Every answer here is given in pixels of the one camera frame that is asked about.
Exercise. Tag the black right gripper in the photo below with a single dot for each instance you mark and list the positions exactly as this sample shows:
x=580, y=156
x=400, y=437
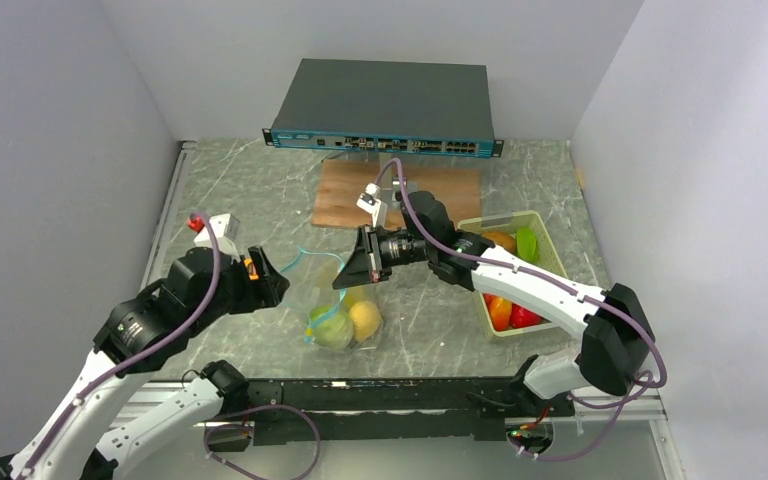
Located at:
x=359, y=269

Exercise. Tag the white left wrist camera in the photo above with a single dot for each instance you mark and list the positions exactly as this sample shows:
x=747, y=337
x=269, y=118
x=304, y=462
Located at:
x=225, y=228

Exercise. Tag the red apple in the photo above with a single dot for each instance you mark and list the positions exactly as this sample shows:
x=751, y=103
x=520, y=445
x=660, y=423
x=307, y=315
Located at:
x=523, y=318

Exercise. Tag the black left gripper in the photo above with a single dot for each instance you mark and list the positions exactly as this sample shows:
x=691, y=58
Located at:
x=274, y=284

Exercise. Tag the clear zip top bag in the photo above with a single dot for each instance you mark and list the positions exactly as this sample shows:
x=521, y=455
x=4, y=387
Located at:
x=311, y=274

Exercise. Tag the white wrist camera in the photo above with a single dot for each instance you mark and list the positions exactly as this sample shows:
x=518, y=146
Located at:
x=225, y=228
x=370, y=201

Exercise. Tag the brown wooden board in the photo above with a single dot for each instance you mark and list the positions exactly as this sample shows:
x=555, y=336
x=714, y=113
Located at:
x=342, y=181

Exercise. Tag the silver metal stand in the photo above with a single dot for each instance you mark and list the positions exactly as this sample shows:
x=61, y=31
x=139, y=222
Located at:
x=389, y=181

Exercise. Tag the pale green perforated basket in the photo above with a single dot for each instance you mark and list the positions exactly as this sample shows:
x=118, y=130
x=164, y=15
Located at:
x=545, y=257

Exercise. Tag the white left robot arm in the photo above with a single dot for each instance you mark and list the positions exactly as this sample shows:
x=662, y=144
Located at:
x=138, y=338

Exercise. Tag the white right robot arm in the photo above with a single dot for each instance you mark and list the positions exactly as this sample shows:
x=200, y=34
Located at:
x=614, y=337

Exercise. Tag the orange yellow mango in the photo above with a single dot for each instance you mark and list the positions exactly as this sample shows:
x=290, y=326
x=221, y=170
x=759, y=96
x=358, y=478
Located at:
x=499, y=311

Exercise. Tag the pale green cabbage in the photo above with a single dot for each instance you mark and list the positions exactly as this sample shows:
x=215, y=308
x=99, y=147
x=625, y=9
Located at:
x=331, y=329

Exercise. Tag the yellow star fruit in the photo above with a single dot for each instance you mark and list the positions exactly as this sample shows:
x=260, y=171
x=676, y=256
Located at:
x=364, y=313

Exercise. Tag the brown potato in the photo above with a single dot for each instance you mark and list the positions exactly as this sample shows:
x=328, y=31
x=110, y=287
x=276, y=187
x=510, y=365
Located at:
x=506, y=241

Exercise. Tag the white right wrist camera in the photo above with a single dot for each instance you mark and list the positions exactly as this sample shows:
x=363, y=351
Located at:
x=370, y=201

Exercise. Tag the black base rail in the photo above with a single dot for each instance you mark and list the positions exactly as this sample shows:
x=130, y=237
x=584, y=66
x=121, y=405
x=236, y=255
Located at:
x=482, y=408

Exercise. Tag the blue grey network switch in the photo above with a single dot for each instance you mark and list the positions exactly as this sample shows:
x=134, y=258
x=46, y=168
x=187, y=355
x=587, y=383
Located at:
x=387, y=107

